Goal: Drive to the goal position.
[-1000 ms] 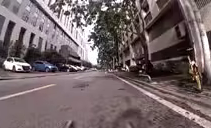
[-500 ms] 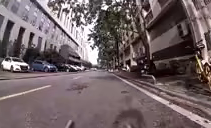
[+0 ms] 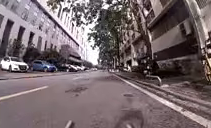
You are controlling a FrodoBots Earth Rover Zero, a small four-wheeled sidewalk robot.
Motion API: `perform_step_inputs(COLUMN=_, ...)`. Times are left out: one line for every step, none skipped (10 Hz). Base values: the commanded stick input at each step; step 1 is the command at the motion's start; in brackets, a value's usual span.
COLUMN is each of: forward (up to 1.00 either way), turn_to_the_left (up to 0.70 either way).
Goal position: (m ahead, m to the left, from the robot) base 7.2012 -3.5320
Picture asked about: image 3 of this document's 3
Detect row of trees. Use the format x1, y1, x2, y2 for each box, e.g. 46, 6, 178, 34
47, 0, 151, 70

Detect row of parked cars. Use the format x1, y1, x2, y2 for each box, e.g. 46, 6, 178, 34
56, 62, 95, 73

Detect grey asphalt road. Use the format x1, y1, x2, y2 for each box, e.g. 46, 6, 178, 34
0, 69, 211, 128

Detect manhole cover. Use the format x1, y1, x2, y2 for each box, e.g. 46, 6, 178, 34
121, 92, 136, 99

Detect dark motor scooter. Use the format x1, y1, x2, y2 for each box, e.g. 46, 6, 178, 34
137, 55, 161, 77

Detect metal hoop railing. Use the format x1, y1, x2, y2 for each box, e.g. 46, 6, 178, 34
145, 74, 163, 87

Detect blue car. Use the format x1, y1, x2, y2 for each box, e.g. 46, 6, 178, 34
30, 59, 58, 73

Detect white road edge line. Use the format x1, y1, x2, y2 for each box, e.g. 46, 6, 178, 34
112, 73, 211, 128

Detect row of bushes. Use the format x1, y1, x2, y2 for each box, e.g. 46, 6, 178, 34
0, 38, 65, 68

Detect white dashed lane line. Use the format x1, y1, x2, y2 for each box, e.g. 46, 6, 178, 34
0, 75, 85, 104

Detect long grey building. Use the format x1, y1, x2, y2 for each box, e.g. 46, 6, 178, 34
0, 0, 91, 66

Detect white car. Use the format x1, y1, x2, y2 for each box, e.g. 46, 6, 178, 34
0, 55, 30, 73

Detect grey sidewalk with kerb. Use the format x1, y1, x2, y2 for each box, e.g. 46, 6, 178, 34
0, 67, 71, 81

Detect grey paved sidewalk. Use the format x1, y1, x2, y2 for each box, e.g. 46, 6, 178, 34
115, 70, 211, 123

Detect yellow bicycle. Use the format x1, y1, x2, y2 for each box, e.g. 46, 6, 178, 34
200, 39, 211, 84

